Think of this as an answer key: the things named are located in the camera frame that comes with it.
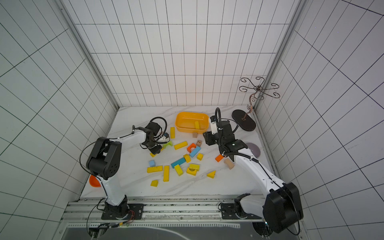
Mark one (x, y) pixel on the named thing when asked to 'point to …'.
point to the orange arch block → (192, 145)
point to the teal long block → (179, 162)
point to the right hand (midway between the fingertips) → (208, 130)
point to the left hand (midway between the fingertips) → (154, 151)
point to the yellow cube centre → (187, 158)
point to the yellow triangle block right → (211, 174)
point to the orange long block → (219, 158)
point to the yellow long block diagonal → (152, 155)
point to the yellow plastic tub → (192, 122)
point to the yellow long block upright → (166, 175)
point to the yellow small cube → (197, 125)
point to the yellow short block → (178, 170)
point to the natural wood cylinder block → (230, 164)
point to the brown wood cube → (199, 143)
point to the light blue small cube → (152, 163)
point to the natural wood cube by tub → (194, 135)
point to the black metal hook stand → (239, 116)
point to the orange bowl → (94, 182)
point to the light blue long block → (195, 151)
